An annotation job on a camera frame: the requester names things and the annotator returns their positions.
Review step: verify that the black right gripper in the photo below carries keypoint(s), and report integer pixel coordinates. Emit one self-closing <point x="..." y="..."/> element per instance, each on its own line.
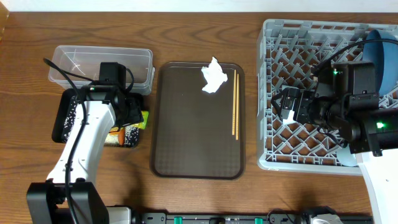
<point x="303" y="99"/>

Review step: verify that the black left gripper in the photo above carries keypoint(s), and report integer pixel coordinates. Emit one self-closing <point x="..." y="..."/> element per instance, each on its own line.
<point x="135" y="104"/>

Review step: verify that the light blue rice bowl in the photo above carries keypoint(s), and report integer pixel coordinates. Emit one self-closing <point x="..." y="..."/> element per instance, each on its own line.
<point x="289" y="104"/>

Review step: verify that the yellow green snack wrapper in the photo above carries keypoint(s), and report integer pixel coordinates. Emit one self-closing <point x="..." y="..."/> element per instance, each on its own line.
<point x="142" y="125"/>

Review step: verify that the orange carrot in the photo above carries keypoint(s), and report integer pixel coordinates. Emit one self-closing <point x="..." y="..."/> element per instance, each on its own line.
<point x="121" y="136"/>

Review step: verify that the wooden chopstick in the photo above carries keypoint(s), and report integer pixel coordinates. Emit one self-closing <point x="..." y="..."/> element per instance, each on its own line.
<point x="237" y="106"/>
<point x="234" y="105"/>

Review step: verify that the white napkin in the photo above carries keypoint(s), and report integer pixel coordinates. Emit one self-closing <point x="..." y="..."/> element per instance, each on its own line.
<point x="214" y="76"/>

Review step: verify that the blue plate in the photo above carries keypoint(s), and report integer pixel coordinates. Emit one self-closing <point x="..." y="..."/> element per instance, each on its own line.
<point x="384" y="57"/>

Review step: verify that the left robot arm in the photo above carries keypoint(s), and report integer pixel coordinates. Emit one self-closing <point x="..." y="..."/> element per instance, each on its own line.
<point x="69" y="194"/>

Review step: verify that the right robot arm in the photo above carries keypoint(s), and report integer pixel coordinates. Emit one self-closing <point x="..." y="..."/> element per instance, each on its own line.
<point x="346" y="100"/>

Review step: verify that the grey plastic dishwasher rack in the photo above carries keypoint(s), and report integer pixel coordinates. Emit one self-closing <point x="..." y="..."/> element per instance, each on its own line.
<point x="286" y="50"/>

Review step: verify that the pile of white rice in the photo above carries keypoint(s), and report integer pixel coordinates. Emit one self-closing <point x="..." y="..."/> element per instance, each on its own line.
<point x="131" y="133"/>

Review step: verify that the black tray bin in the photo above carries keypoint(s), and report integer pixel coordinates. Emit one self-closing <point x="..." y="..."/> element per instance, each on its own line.
<point x="61" y="115"/>

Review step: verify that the clear plastic bin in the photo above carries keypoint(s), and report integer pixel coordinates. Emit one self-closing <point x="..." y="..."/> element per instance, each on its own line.
<point x="84" y="62"/>

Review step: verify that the brown serving tray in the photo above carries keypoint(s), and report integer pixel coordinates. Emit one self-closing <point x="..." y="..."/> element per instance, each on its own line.
<point x="192" y="133"/>

